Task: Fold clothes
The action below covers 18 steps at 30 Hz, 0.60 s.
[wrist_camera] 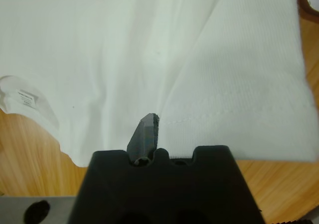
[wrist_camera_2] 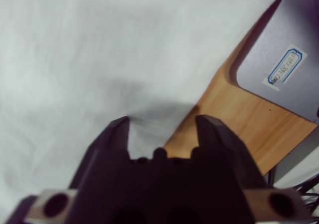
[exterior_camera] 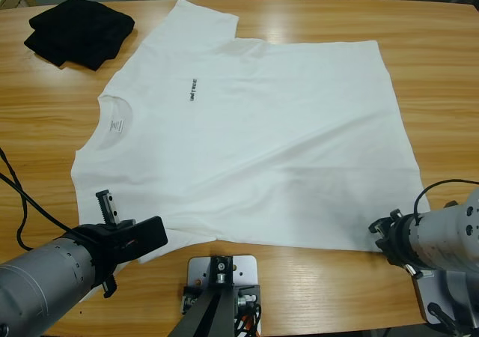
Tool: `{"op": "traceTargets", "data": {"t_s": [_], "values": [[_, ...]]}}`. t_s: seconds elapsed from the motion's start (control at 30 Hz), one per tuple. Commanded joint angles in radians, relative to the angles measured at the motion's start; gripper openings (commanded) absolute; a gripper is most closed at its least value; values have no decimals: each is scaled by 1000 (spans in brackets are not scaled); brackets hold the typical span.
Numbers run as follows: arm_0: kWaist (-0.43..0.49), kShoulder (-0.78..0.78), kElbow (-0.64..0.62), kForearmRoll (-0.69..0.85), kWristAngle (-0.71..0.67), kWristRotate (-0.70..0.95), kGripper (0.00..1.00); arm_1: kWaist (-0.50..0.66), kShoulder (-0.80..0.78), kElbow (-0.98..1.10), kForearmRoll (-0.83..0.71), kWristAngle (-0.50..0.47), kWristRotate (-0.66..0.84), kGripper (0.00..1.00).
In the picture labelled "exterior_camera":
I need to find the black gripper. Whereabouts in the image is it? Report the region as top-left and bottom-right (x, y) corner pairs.
(73, 189), (134, 297)
(368, 209), (422, 279)

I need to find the orange and black cable bundle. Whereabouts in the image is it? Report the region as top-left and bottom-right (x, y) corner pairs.
(232, 303), (263, 337)

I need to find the white t-shirt with black logo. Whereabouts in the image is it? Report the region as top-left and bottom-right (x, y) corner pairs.
(70, 0), (431, 258)

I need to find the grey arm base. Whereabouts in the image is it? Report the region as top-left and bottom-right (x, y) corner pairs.
(411, 267), (479, 327)

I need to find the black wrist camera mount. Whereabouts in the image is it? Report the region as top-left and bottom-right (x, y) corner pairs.
(126, 216), (168, 267)

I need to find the white mount block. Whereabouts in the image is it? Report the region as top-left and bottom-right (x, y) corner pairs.
(186, 255), (260, 337)

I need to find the dark camera post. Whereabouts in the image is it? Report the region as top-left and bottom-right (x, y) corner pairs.
(168, 256), (240, 337)

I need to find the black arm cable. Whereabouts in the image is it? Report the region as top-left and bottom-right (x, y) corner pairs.
(413, 178), (479, 220)
(0, 146), (82, 252)

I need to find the black base cable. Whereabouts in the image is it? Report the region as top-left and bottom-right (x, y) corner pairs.
(426, 302), (467, 337)

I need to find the folded black garment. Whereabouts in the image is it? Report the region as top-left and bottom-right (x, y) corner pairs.
(22, 0), (135, 71)

